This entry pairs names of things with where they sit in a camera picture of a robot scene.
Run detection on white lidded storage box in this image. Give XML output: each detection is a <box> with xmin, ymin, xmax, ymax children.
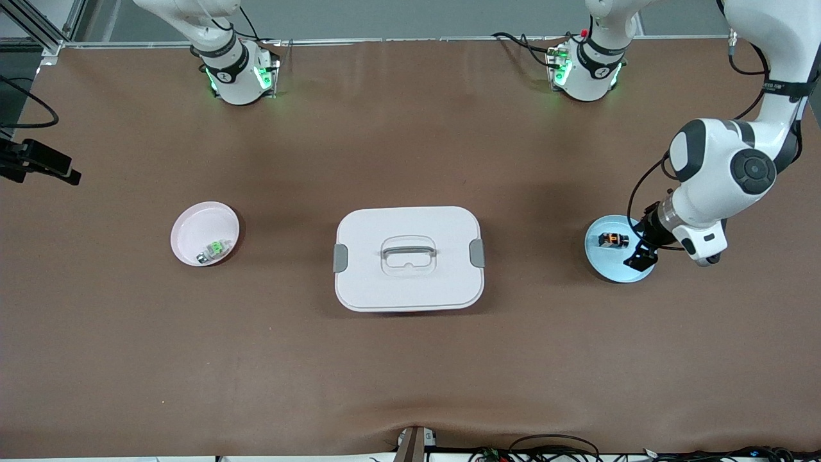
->
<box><xmin>334</xmin><ymin>205</ymin><xmax>486</xmax><ymax>313</ymax></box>

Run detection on light blue round plate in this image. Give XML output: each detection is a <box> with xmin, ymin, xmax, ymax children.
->
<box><xmin>584</xmin><ymin>214</ymin><xmax>656</xmax><ymax>284</ymax></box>

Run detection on pink round plate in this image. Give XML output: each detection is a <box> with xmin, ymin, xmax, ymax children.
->
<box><xmin>170</xmin><ymin>201</ymin><xmax>241</xmax><ymax>268</ymax></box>

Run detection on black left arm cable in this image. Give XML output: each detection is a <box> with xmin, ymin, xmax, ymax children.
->
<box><xmin>627</xmin><ymin>32</ymin><xmax>770</xmax><ymax>250</ymax></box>

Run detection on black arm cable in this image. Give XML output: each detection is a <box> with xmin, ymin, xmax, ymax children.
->
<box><xmin>627</xmin><ymin>32</ymin><xmax>770</xmax><ymax>250</ymax></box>
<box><xmin>0</xmin><ymin>76</ymin><xmax>60</xmax><ymax>129</ymax></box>

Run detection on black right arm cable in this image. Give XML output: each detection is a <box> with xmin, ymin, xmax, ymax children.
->
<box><xmin>0</xmin><ymin>76</ymin><xmax>60</xmax><ymax>129</ymax></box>

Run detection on aluminium frame profile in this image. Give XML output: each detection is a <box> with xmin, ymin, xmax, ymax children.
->
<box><xmin>0</xmin><ymin>0</ymin><xmax>87</xmax><ymax>55</ymax></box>

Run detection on green and clear push-button switch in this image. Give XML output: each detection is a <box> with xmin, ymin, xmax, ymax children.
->
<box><xmin>196</xmin><ymin>239</ymin><xmax>233</xmax><ymax>265</ymax></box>

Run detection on black cable loop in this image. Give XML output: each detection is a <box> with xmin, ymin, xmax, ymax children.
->
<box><xmin>509</xmin><ymin>434</ymin><xmax>602</xmax><ymax>462</ymax></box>

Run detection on black left base cables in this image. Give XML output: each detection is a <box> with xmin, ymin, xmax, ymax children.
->
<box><xmin>493</xmin><ymin>31</ymin><xmax>562</xmax><ymax>68</ymax></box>

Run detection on grey box lid handle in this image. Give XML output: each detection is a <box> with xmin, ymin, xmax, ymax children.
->
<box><xmin>381</xmin><ymin>241</ymin><xmax>438</xmax><ymax>259</ymax></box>

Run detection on tangled black cable bundle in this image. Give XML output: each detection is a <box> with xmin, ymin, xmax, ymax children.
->
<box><xmin>468</xmin><ymin>445</ymin><xmax>821</xmax><ymax>462</ymax></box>

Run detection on black right base cable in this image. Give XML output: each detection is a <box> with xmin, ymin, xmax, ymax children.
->
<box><xmin>237</xmin><ymin>5</ymin><xmax>265</xmax><ymax>43</ymax></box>

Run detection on front camera mount bracket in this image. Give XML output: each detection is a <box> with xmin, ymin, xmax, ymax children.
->
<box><xmin>394</xmin><ymin>425</ymin><xmax>438</xmax><ymax>462</ymax></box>

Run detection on silver table edge rail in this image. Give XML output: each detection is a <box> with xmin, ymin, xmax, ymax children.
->
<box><xmin>61</xmin><ymin>35</ymin><xmax>729</xmax><ymax>49</ymax></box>

